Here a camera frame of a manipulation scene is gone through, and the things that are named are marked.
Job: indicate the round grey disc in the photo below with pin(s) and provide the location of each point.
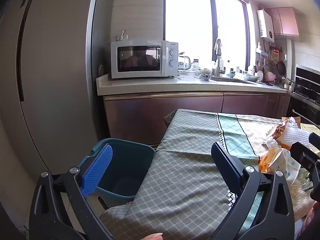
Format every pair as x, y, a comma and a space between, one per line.
101, 70

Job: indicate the blue plastic trash bin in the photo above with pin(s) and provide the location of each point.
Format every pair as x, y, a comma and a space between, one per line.
130, 165

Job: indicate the white microwave oven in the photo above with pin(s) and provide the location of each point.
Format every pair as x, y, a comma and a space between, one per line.
142, 60

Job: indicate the steel kitchen sink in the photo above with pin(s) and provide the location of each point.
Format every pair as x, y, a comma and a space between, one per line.
232, 80

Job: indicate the pink wall cabinet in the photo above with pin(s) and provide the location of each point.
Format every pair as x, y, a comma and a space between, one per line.
285, 21

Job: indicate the steel kitchen faucet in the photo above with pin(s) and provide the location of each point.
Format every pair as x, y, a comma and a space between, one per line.
219, 60

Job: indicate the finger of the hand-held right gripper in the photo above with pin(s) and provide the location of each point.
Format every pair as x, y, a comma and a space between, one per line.
303, 156
314, 138

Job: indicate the person's right hand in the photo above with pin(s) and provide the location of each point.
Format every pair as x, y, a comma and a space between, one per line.
312, 213

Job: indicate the green checked tablecloth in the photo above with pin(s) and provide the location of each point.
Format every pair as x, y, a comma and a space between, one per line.
180, 180

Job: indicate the white quilted paper towel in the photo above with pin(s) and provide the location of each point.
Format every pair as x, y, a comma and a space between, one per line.
296, 136

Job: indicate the white tissue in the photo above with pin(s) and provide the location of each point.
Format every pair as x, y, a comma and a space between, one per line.
272, 142

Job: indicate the wall utensil rack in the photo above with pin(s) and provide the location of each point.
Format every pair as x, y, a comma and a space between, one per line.
270, 53

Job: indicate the brown foil snack bag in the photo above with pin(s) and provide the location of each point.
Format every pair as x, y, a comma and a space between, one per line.
276, 132

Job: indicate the pink bowl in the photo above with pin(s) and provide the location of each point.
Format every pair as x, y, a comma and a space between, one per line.
269, 77

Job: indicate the blue patterned bowl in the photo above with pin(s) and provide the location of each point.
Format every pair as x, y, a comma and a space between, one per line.
205, 76

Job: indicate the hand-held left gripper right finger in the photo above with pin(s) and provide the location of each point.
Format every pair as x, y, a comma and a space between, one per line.
227, 167

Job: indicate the hanging frying pan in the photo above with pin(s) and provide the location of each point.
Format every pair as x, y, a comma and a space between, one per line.
281, 67

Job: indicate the white wall water heater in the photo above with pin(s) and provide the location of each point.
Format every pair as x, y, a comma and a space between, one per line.
265, 25

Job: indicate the white kitchen countertop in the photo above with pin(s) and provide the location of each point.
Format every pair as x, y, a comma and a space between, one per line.
150, 83

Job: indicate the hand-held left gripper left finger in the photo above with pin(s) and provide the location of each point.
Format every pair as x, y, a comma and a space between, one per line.
96, 170

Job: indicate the person's left hand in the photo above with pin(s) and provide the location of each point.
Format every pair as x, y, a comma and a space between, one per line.
153, 237

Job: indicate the brown base cabinets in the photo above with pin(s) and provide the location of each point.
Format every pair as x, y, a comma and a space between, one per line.
162, 115

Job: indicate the orange snack wrapper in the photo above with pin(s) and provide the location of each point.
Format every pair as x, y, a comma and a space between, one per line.
265, 163

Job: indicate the glass kettle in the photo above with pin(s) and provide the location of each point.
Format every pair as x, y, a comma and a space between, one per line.
184, 62

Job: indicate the black built-in oven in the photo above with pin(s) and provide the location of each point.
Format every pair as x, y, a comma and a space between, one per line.
306, 90

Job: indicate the large kitchen window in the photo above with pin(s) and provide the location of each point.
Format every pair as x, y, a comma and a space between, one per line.
190, 17

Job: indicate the silver refrigerator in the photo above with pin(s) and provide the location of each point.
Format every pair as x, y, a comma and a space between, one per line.
57, 80

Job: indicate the white dotted paper cup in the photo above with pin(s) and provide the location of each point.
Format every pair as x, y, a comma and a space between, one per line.
282, 163

